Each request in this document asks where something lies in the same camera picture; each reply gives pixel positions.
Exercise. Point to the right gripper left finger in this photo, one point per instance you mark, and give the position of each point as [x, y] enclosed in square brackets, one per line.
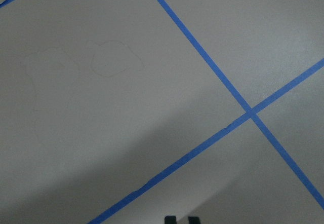
[170, 220]

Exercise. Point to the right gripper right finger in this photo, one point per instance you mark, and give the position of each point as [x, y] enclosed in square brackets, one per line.
[193, 220]

